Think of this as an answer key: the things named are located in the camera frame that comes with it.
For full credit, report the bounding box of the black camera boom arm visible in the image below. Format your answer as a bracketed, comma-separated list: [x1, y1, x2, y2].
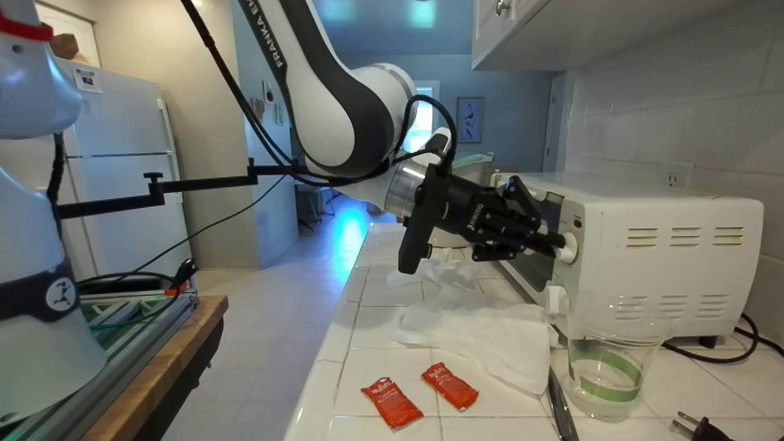
[52, 157, 312, 222]

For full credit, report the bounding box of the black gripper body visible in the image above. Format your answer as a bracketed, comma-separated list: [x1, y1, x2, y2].
[444, 173, 511, 251]

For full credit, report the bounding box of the white cloth on counter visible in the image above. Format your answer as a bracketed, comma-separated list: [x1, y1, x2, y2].
[385, 241, 491, 299]

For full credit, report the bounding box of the blue framed picture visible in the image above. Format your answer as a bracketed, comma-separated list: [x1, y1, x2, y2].
[453, 96, 486, 147]

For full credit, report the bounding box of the red sauce packet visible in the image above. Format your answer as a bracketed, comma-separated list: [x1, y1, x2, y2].
[360, 374, 425, 430]
[419, 360, 481, 413]

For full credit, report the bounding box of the white toaster oven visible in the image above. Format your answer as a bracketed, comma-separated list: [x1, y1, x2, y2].
[486, 168, 766, 350]

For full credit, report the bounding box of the white oven timer knob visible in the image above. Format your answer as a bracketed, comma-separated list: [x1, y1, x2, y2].
[544, 283, 571, 315]

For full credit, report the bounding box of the thin black cable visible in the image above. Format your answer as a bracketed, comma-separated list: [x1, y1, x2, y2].
[75, 173, 288, 289]

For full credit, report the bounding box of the black power plug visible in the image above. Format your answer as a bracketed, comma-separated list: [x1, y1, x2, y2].
[668, 408, 735, 441]

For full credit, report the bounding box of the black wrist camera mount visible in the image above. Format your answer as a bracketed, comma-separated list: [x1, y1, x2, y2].
[397, 161, 453, 276]

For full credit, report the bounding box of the white wall cabinet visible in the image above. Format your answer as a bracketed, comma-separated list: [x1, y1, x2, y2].
[467, 0, 736, 74]

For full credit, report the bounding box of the glass oven door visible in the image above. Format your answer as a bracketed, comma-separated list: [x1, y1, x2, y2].
[494, 250, 559, 309]

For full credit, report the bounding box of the white oven temperature knob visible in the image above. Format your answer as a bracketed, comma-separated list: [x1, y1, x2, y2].
[553, 230, 579, 265]

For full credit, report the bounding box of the white wall outlet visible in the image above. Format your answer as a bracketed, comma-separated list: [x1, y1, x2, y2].
[660, 166, 691, 190]

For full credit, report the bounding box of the brown box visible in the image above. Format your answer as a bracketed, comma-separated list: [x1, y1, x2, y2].
[48, 31, 86, 65]

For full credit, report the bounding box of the metal frame rail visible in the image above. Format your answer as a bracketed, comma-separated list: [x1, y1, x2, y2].
[0, 289, 200, 441]

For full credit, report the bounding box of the white refrigerator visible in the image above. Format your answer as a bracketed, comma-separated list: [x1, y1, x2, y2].
[56, 61, 194, 283]

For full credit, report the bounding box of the clear cup with green band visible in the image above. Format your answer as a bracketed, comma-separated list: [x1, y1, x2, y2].
[561, 336, 660, 423]

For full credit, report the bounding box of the black oven power cable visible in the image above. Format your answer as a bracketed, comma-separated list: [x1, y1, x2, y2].
[659, 313, 784, 365]

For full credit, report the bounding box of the large white cloth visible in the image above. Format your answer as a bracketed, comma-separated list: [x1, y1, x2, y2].
[397, 292, 553, 397]

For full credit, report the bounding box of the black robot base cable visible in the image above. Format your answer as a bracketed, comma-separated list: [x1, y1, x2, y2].
[44, 131, 69, 205]

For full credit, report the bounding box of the wooden table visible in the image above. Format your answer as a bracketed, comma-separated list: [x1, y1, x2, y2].
[80, 292, 230, 441]

